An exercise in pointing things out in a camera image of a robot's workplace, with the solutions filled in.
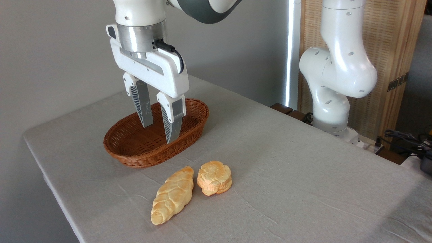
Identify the metal screen hinge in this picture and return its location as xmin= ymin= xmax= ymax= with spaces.
xmin=387 ymin=71 xmax=410 ymax=92

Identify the brown wicker oval basket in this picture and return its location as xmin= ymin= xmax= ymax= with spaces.
xmin=103 ymin=98 xmax=210 ymax=169

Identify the wooden rattan folding screen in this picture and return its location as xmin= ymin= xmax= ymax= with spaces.
xmin=299 ymin=0 xmax=428 ymax=146

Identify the white vertical light strip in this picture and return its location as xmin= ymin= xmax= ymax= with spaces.
xmin=285 ymin=0 xmax=302 ymax=110

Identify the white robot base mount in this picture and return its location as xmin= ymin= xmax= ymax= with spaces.
xmin=332 ymin=127 xmax=366 ymax=149

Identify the black cable bundle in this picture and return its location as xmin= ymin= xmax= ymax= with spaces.
xmin=384 ymin=129 xmax=432 ymax=160

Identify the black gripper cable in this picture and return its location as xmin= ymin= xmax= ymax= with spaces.
xmin=153 ymin=39 xmax=185 ymax=74

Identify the round flower-shaped bread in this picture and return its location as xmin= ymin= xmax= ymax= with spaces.
xmin=197 ymin=161 xmax=233 ymax=196

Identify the dark brown wooden block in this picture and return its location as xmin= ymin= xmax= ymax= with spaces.
xmin=288 ymin=110 xmax=313 ymax=125
xmin=270 ymin=103 xmax=293 ymax=115

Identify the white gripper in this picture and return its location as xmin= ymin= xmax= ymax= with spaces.
xmin=110 ymin=38 xmax=190 ymax=145

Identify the grey tablecloth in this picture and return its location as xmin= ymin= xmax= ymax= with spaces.
xmin=23 ymin=72 xmax=432 ymax=243

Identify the long braided bread loaf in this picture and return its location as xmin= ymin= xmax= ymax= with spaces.
xmin=151 ymin=166 xmax=195 ymax=226

